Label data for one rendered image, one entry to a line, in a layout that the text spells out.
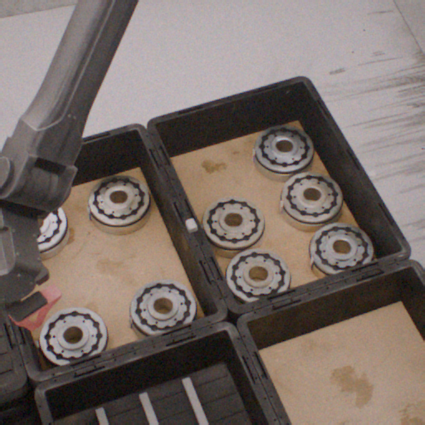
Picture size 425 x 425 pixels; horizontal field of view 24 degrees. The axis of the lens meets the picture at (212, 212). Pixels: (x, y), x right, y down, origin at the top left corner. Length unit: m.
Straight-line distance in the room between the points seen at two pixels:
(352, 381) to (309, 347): 0.08
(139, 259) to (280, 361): 0.29
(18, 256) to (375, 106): 1.07
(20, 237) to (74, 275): 0.50
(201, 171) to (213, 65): 0.40
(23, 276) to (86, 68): 0.24
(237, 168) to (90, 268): 0.32
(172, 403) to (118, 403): 0.08
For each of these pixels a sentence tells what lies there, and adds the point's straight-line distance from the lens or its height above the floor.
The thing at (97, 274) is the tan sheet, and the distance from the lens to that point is 1.60.
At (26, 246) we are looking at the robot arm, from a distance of 1.11.
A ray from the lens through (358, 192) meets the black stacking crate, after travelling 1.62.
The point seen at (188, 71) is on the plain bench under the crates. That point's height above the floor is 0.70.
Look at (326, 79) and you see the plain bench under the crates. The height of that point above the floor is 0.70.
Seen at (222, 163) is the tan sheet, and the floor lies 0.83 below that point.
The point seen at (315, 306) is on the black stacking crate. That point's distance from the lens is 1.48.
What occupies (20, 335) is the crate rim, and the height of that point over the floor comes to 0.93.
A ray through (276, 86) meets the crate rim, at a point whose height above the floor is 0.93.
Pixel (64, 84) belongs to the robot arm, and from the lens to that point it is 1.08.
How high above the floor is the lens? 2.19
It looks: 55 degrees down
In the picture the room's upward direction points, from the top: 1 degrees clockwise
